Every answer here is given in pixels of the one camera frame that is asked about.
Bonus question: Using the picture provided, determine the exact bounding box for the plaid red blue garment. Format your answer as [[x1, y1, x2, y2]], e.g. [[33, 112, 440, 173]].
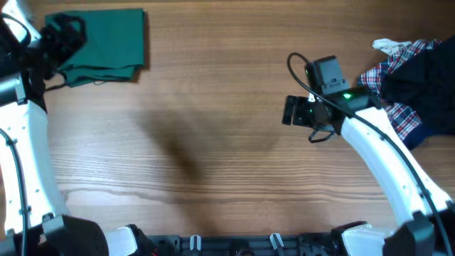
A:
[[357, 39, 441, 148]]

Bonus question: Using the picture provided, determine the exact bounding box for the green cloth garment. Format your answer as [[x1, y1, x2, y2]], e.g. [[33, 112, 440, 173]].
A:
[[58, 9, 146, 87]]

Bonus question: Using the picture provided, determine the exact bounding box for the white cloth piece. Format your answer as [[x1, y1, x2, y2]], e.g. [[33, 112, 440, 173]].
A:
[[372, 38, 412, 56]]

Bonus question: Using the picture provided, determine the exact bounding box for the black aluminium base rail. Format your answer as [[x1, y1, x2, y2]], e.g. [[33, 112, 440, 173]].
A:
[[149, 233, 344, 256]]

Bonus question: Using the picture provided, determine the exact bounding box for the dark navy garment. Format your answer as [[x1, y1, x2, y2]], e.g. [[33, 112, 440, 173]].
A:
[[393, 36, 454, 135]]

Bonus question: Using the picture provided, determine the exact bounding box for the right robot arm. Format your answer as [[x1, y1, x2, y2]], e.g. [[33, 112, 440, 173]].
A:
[[282, 87, 454, 255]]

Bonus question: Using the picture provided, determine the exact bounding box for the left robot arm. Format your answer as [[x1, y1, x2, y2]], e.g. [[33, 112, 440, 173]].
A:
[[1, 1, 158, 255]]

